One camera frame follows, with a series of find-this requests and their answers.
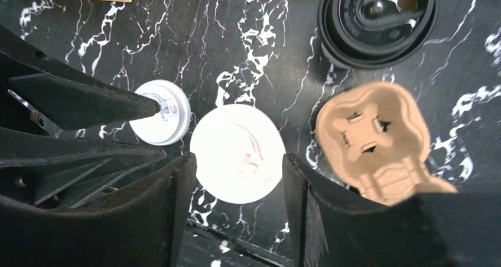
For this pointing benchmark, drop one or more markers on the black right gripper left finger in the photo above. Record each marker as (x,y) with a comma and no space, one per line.
(141,224)

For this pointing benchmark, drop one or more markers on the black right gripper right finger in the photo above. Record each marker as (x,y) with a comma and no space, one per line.
(332,226)

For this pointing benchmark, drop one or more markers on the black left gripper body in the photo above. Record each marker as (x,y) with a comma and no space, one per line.
(47,159)

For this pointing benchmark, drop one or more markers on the white plastic cup lid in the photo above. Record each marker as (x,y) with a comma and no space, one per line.
(172,122)

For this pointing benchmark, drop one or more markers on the black cup lid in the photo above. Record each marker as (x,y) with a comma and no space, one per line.
(373,34)

